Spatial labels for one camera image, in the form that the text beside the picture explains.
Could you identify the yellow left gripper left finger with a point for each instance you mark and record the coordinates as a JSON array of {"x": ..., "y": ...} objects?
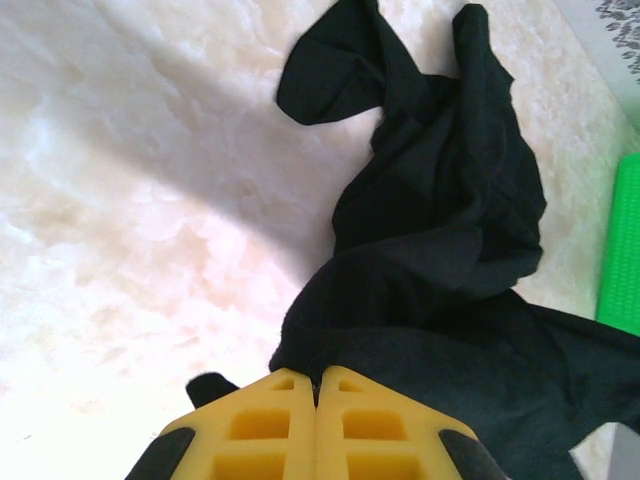
[{"x": 260, "y": 440}]

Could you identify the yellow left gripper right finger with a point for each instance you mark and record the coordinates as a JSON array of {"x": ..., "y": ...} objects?
[{"x": 380, "y": 435}]

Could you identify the black t-shirt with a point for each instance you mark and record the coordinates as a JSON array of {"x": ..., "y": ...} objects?
[{"x": 425, "y": 250}]

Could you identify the green plastic basket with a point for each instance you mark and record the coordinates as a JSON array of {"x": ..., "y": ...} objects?
[{"x": 622, "y": 240}]

